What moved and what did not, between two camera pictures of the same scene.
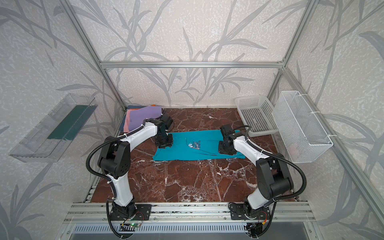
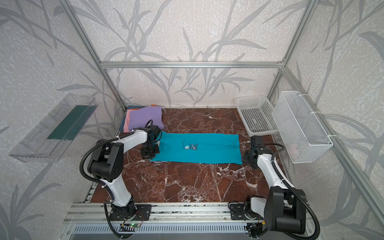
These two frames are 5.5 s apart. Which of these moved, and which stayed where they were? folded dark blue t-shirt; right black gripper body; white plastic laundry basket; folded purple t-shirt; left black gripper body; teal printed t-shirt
Moved: right black gripper body; left black gripper body
Stayed: white plastic laundry basket; folded purple t-shirt; teal printed t-shirt; folded dark blue t-shirt
